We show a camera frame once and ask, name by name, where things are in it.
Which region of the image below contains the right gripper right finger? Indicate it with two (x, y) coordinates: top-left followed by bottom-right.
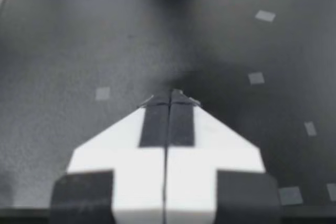
(164, 88), (282, 224)

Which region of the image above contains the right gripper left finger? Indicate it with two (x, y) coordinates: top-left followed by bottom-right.
(49, 89), (171, 224)

